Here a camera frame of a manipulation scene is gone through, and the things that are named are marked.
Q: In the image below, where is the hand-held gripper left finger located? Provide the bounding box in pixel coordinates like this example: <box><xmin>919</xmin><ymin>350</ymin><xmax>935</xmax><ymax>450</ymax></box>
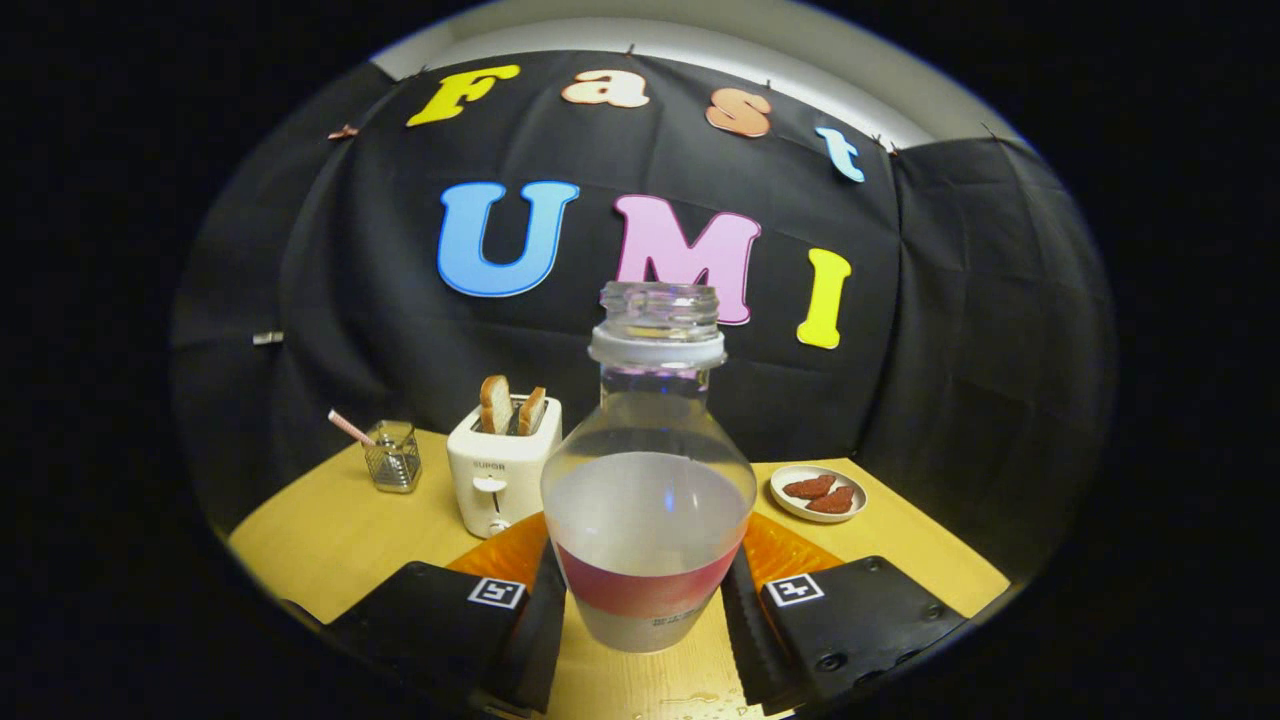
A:
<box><xmin>325</xmin><ymin>512</ymin><xmax>568</xmax><ymax>716</ymax></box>

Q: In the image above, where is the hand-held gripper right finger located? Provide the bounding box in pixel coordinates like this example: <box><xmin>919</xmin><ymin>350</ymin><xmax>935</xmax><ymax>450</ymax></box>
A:
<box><xmin>720</xmin><ymin>512</ymin><xmax>971</xmax><ymax>716</ymax></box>

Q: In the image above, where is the clear juice bottle red label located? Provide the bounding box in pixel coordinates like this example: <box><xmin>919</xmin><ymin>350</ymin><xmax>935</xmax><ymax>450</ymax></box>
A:
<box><xmin>540</xmin><ymin>281</ymin><xmax>758</xmax><ymax>655</ymax></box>

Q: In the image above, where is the white round plate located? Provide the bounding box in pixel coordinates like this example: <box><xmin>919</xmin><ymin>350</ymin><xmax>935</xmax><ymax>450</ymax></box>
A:
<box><xmin>769</xmin><ymin>464</ymin><xmax>868</xmax><ymax>524</ymax></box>

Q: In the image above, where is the cream toaster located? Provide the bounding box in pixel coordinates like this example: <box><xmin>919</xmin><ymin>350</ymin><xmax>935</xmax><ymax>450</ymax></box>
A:
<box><xmin>446</xmin><ymin>394</ymin><xmax>563</xmax><ymax>540</ymax></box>

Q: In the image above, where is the wooden table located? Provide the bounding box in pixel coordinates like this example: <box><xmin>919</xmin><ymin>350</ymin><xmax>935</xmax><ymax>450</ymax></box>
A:
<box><xmin>228</xmin><ymin>428</ymin><xmax>1011</xmax><ymax>720</ymax></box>

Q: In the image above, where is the pink striped straw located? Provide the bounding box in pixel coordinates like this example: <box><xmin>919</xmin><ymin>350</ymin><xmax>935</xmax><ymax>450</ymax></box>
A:
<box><xmin>328</xmin><ymin>409</ymin><xmax>378</xmax><ymax>447</ymax></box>

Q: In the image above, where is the black backdrop cloth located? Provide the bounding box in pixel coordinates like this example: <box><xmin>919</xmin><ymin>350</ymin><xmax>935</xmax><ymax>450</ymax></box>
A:
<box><xmin>170</xmin><ymin>50</ymin><xmax>1116</xmax><ymax>581</ymax></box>

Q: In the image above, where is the metal wire basket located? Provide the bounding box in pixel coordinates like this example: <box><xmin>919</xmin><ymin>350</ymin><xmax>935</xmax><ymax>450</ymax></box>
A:
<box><xmin>362</xmin><ymin>421</ymin><xmax>423</xmax><ymax>495</ymax></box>

